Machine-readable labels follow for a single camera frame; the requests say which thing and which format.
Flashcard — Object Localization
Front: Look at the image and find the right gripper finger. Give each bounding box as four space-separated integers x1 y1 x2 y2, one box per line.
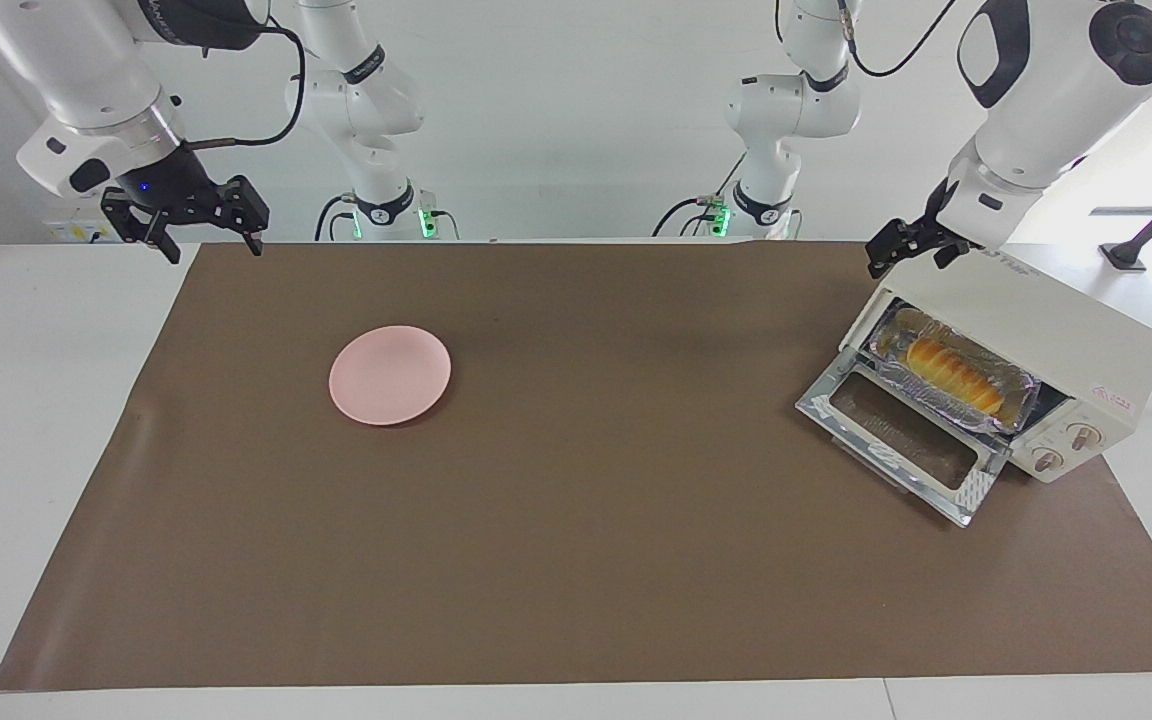
224 176 271 257
100 186 183 267

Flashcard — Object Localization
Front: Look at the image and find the golden striped bread loaf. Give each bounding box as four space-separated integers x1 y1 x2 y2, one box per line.
900 334 1006 417

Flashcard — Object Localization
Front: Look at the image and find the aluminium foil tray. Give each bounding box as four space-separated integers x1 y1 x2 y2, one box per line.
867 304 1038 435

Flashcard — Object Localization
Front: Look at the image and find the cream toaster oven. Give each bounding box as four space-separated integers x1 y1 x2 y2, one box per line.
839 245 1152 485

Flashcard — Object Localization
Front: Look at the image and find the glass oven door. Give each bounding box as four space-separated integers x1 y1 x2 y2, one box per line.
794 350 1013 529

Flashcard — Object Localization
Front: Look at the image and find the pink round plate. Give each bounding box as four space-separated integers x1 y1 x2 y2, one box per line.
328 325 454 428

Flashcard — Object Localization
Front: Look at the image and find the brown paper table mat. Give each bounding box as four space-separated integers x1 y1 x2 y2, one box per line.
0 240 1152 691

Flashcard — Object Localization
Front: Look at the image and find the white wall outlet box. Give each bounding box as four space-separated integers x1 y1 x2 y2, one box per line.
42 193 151 244

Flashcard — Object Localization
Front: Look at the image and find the black right base cable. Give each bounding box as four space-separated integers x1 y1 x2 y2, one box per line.
313 193 358 242

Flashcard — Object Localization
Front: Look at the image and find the black base cable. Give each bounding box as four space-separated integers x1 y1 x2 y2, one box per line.
313 193 358 242
651 150 749 239

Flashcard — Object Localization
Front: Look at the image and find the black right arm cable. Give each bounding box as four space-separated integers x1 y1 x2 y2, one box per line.
180 18 308 152

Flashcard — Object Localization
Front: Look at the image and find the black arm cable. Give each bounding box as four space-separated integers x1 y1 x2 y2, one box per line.
774 0 963 80
180 18 308 152

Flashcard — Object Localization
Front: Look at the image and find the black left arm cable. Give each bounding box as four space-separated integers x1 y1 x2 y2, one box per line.
774 0 963 80

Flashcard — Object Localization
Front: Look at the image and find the black left base cable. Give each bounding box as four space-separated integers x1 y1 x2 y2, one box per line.
651 150 749 239

